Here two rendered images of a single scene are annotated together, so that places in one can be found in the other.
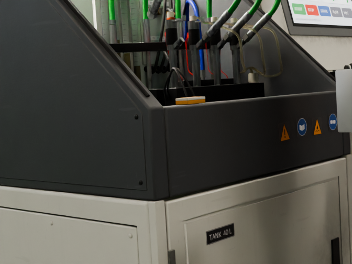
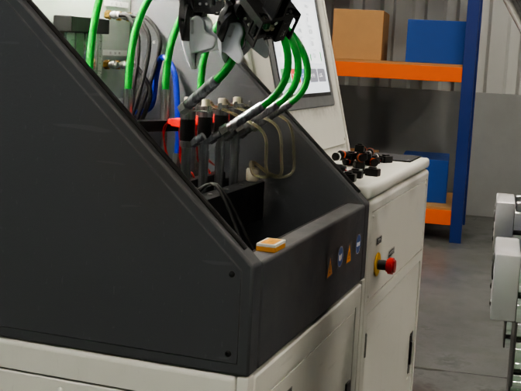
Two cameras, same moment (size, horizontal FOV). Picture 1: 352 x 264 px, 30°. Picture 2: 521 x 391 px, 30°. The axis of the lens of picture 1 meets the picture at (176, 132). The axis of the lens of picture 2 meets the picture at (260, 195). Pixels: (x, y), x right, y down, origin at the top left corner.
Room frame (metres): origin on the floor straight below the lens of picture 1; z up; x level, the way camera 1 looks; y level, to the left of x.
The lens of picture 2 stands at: (-0.09, 0.56, 1.24)
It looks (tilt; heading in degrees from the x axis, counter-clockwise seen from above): 8 degrees down; 336
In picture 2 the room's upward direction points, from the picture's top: 3 degrees clockwise
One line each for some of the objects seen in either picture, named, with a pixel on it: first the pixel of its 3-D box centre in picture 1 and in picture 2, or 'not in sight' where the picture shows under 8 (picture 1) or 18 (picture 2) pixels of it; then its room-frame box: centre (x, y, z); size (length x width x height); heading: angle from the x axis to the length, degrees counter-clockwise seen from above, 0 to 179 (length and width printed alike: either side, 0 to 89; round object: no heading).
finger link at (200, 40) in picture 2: not in sight; (200, 43); (1.51, -0.01, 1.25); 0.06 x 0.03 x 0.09; 47
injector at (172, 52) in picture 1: (176, 65); (191, 167); (1.53, -0.01, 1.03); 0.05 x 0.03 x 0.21; 47
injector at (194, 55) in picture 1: (199, 64); (208, 163); (1.59, -0.07, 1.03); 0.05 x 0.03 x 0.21; 47
